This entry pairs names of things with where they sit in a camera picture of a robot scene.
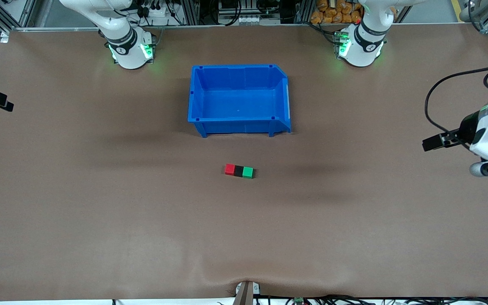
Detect grey tube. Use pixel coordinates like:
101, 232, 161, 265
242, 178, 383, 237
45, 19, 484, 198
459, 0, 482, 22

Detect white power strip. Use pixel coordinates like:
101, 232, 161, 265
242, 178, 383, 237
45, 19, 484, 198
140, 2, 173, 18

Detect orange snack bags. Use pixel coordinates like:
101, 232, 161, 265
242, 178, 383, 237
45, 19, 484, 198
311, 0, 362, 24

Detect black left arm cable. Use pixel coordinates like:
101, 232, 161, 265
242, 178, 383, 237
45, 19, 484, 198
424, 65, 488, 137

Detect blue plastic bin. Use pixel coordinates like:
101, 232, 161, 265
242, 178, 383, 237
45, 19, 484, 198
188, 64, 291, 138

